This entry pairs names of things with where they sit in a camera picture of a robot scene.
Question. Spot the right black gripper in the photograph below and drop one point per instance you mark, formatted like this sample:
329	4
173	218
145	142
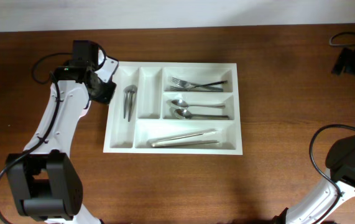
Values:
342	62

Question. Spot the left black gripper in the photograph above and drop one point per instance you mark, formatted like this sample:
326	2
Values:
104	93

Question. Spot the small metal teaspoon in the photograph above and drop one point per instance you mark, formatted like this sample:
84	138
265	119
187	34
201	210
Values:
125	102
130	97

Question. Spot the metal fork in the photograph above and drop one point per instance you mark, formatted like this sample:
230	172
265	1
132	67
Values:
182	83
211	84
175	88

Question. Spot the metal tablespoon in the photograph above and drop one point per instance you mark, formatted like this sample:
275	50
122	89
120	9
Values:
185	114
181	104

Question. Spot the metal tweezers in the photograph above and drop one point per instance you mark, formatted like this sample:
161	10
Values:
186	139

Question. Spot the white plastic knife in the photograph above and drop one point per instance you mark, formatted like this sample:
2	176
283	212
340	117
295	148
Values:
85	109

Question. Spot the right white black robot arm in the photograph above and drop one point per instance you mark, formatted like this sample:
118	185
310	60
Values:
337	184

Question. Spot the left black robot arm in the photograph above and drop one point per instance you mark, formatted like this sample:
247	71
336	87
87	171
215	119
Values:
44	183

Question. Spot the white plastic cutlery tray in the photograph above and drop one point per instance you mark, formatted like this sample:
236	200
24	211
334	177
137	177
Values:
153	117

